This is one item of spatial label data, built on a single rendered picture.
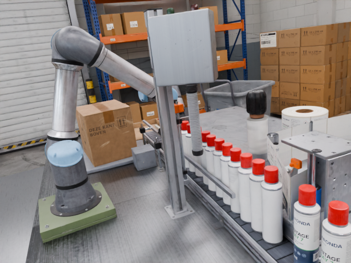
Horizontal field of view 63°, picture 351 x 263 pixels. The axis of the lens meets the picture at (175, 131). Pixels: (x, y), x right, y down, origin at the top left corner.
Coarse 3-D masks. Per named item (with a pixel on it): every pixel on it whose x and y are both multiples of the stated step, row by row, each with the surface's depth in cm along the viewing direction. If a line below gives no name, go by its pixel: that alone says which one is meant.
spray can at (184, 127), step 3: (183, 123) 118; (186, 123) 118; (183, 126) 118; (186, 126) 118; (183, 129) 119; (186, 129) 118; (183, 132) 119; (186, 132) 118; (183, 135) 119; (183, 138) 119; (183, 141) 120; (183, 144) 120; (183, 147) 121; (186, 147) 120; (186, 150) 120; (186, 153) 121; (186, 162) 122; (186, 165) 123; (186, 168) 123
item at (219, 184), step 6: (144, 120) 180; (150, 126) 164; (156, 132) 153; (186, 156) 115; (192, 162) 109; (198, 168) 104; (204, 174) 100; (210, 174) 97; (210, 180) 96; (216, 180) 93; (222, 186) 89; (228, 192) 85
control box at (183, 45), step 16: (160, 16) 76; (176, 16) 75; (192, 16) 74; (208, 16) 73; (160, 32) 78; (176, 32) 77; (192, 32) 76; (208, 32) 75; (160, 48) 79; (176, 48) 78; (192, 48) 77; (208, 48) 76; (160, 64) 80; (176, 64) 79; (192, 64) 78; (208, 64) 77; (160, 80) 82; (176, 80) 81; (192, 80) 80; (208, 80) 78
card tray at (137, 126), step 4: (148, 120) 216; (152, 120) 216; (156, 120) 216; (136, 124) 213; (140, 124) 214; (144, 124) 215; (152, 124) 217; (156, 124) 215; (136, 128) 211; (136, 132) 202; (136, 136) 192; (140, 136) 191; (136, 140) 185
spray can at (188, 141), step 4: (188, 124) 114; (188, 128) 114; (188, 132) 114; (188, 136) 114; (188, 140) 115; (188, 144) 115; (188, 148) 116; (188, 152) 117; (192, 156) 116; (192, 168) 118; (192, 172) 119
